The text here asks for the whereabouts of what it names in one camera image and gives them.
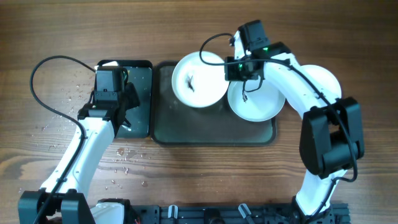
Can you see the small dark sponge tray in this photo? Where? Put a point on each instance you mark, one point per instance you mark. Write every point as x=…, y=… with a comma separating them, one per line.
x=140, y=74

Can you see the white plate stained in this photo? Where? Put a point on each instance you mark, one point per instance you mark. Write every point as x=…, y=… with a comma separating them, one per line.
x=325, y=82
x=198, y=79
x=259, y=102

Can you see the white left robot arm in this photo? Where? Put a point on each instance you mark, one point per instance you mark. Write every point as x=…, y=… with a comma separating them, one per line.
x=97, y=125

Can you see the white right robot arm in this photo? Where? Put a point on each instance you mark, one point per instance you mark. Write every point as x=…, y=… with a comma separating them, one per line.
x=331, y=139

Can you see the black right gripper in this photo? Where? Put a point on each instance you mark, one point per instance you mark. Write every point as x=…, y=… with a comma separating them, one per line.
x=234, y=72

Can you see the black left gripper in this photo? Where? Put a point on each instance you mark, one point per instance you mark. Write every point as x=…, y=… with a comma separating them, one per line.
x=131, y=98

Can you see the large dark plate tray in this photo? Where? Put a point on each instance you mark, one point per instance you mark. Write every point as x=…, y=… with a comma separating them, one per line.
x=173, y=123

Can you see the white plate front stained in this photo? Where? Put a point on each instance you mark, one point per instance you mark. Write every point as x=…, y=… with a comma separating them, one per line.
x=325, y=82

